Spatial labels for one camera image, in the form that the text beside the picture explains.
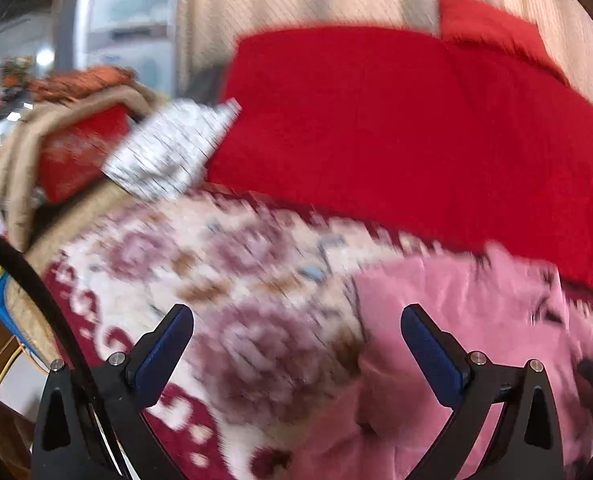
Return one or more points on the beige cloth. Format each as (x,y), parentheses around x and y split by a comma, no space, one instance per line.
(16,160)

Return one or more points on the red sofa cover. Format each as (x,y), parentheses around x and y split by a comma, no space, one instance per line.
(401,135)

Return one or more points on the white patterned pillow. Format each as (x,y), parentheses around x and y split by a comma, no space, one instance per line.
(171,145)

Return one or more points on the silver refrigerator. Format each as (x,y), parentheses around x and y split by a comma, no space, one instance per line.
(126,10)

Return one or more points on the floral blanket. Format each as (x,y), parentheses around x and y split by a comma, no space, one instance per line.
(256,270)

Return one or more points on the red box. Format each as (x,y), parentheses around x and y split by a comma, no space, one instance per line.
(76,155)

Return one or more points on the pink garment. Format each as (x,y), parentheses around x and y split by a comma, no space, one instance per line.
(426,285)

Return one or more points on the red pillow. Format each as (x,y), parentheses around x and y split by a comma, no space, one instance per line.
(481,25)

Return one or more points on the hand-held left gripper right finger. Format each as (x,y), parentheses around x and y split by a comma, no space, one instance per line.
(431,355)

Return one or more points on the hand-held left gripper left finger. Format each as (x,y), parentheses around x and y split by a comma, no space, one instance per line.
(161,350)

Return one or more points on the orange patterned cloth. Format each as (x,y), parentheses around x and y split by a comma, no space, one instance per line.
(86,80)

